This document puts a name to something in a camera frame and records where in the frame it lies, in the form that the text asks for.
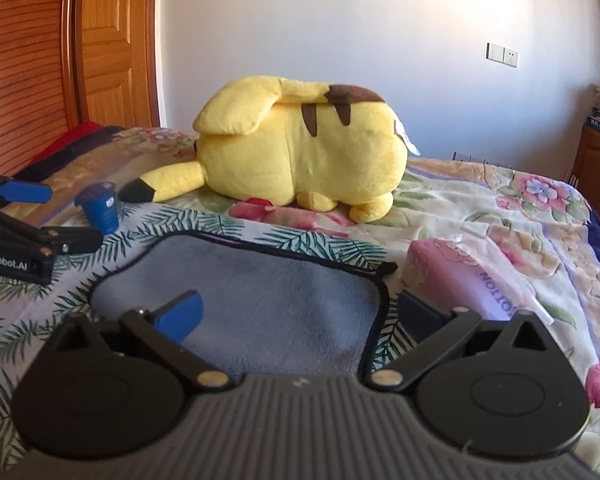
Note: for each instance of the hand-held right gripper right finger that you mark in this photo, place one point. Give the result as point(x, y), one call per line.
point(419, 314)

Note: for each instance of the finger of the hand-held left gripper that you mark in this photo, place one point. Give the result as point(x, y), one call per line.
point(26, 191)
point(65, 239)

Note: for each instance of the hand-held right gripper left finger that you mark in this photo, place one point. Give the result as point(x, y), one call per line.
point(182, 316)

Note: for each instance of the grey towel with black trim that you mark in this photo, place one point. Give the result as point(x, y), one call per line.
point(260, 290)

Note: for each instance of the small blue cup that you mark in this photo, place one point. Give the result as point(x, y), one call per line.
point(100, 210)

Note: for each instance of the dark blue cloth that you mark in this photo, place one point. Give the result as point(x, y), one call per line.
point(60, 160)

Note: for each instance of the pink lotion bottle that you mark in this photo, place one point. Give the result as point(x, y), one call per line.
point(460, 275)

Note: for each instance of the red cloth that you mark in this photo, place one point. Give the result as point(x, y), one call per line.
point(75, 135)

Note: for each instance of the floral printed bedspread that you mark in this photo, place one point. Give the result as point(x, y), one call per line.
point(505, 220)

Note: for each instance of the louvred wooden wardrobe door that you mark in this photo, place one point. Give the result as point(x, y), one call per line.
point(20, 60)

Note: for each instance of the wooden panel door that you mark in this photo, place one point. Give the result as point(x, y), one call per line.
point(115, 40)

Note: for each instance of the yellow plush toy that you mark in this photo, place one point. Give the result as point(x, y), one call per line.
point(305, 150)

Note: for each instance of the wooden cabinet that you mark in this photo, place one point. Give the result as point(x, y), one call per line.
point(597, 170)

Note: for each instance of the white wall socket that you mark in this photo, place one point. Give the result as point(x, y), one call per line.
point(503, 54)

